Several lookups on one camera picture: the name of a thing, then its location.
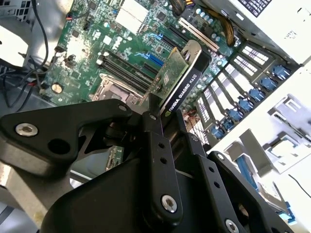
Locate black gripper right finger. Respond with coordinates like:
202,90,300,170
176,110,294,233

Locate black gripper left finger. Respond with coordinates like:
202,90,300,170
0,93,185,220

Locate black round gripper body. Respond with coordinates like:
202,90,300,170
41,157,221,233

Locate green Nvidia Quadro graphics card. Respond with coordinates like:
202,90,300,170
145,39,212,119

